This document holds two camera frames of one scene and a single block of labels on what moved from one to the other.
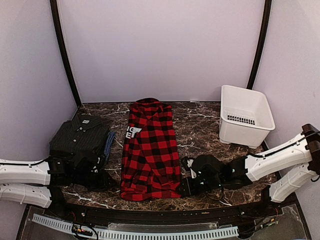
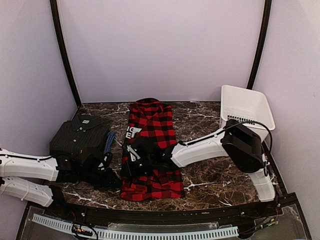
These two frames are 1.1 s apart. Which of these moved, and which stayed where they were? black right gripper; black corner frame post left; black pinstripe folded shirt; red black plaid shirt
Moved: black right gripper
Stayed: black corner frame post left; black pinstripe folded shirt; red black plaid shirt
